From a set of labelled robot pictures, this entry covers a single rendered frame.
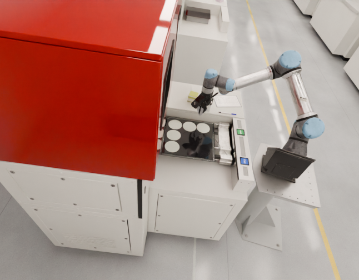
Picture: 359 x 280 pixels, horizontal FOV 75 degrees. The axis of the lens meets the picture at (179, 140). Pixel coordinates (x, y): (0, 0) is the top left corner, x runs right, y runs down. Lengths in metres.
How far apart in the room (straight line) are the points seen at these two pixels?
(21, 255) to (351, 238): 2.94
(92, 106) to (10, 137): 0.40
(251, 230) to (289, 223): 0.42
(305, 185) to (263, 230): 0.81
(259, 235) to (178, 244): 0.76
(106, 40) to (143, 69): 0.12
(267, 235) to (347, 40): 4.51
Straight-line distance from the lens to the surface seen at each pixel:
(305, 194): 1.80
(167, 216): 1.83
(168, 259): 2.19
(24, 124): 0.97
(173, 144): 1.60
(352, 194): 3.31
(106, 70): 0.68
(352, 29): 5.93
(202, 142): 1.65
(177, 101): 1.83
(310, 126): 1.52
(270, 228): 2.52
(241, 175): 1.48
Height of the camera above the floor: 2.11
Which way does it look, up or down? 48 degrees down
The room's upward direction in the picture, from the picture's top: 10 degrees clockwise
